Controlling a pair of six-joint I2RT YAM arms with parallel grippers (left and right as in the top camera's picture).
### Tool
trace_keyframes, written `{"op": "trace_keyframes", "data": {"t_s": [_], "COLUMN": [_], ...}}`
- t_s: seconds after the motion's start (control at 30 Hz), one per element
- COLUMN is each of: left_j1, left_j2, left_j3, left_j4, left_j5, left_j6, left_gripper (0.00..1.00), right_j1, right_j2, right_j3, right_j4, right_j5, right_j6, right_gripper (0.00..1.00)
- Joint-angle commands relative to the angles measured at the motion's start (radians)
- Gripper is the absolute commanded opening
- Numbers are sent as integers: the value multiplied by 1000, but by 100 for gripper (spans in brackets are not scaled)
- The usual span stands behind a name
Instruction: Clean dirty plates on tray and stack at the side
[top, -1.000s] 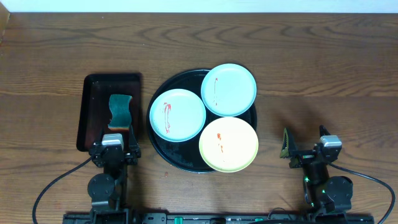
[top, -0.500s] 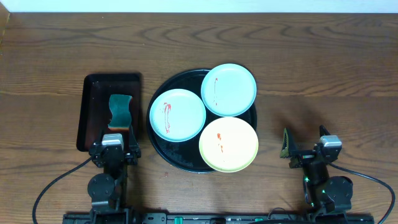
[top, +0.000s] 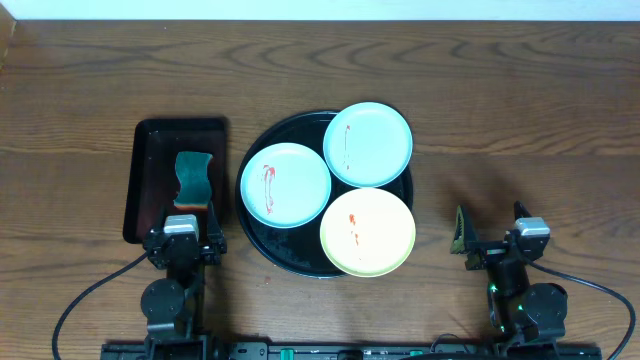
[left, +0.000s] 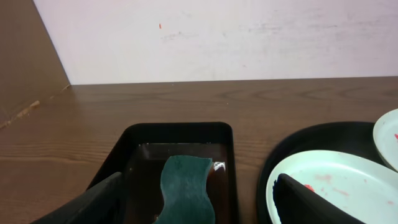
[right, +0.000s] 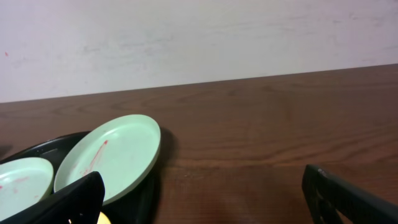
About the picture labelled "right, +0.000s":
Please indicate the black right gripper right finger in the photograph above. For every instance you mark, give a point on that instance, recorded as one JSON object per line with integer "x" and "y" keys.
{"x": 328, "y": 196}

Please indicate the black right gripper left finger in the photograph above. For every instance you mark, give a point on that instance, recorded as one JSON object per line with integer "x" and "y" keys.
{"x": 79, "y": 202}

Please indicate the light blue plate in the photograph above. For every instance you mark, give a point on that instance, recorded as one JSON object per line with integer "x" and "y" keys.
{"x": 24, "y": 182}

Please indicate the mint green plate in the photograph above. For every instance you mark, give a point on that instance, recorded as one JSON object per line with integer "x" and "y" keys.
{"x": 123, "y": 151}

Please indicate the yellow plate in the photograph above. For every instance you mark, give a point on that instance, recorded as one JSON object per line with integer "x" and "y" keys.
{"x": 103, "y": 219}

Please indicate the round black tray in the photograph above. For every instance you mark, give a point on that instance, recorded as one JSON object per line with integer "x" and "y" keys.
{"x": 134, "y": 208}

